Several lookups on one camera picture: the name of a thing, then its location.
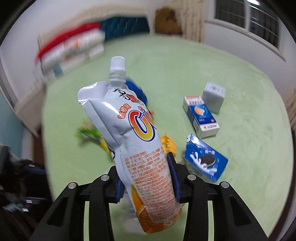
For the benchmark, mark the blue white medicine box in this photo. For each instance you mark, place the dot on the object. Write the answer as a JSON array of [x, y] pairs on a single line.
[[200, 117]]

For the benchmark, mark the blue oreo box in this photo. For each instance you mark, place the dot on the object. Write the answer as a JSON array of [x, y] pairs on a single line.
[[204, 158]]

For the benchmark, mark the green bed blanket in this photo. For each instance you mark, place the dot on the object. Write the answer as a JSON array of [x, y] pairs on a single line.
[[254, 133]]

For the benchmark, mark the small grey white box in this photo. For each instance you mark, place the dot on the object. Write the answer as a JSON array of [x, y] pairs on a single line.
[[213, 97]]

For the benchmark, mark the white blue tufted headboard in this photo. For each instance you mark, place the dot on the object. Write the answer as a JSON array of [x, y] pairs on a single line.
[[117, 21]]

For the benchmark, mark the red pillow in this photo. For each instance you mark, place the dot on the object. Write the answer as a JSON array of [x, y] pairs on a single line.
[[65, 35]]

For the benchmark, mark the white floral pillow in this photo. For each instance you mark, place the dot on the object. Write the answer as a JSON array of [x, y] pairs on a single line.
[[87, 44]]

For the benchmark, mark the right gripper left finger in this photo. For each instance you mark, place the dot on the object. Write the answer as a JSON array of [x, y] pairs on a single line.
[[65, 218]]

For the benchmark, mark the left floral curtain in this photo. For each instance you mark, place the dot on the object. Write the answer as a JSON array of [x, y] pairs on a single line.
[[191, 18]]

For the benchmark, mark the orange white drink pouch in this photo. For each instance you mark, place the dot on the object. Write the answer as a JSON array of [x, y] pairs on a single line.
[[131, 135]]

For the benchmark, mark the barred window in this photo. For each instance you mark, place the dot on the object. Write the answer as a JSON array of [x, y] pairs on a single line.
[[253, 19]]

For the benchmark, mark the white lower pillow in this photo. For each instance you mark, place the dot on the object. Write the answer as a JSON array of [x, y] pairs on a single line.
[[69, 64]]

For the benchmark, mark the white nightstand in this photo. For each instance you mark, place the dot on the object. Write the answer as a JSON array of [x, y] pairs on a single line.
[[29, 110]]

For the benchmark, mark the blue crumpled cloth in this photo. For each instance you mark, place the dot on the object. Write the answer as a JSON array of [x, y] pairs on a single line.
[[137, 90]]

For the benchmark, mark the green snack bag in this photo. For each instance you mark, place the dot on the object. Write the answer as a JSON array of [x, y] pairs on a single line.
[[89, 132]]

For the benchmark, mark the brown teddy bear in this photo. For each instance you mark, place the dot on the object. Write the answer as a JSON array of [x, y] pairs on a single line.
[[165, 22]]

